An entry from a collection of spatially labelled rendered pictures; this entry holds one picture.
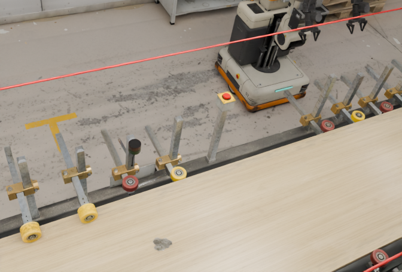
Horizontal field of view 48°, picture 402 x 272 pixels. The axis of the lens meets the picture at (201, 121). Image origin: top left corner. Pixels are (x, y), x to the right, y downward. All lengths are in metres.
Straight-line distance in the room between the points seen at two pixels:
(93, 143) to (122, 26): 1.56
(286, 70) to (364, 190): 1.82
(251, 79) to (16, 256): 2.49
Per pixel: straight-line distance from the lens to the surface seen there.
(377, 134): 2.92
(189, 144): 3.65
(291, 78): 4.06
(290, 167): 2.51
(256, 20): 3.72
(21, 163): 2.07
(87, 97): 3.95
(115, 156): 2.42
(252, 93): 3.82
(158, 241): 2.10
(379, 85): 3.19
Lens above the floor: 2.77
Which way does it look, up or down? 46 degrees down
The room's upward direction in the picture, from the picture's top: 12 degrees clockwise
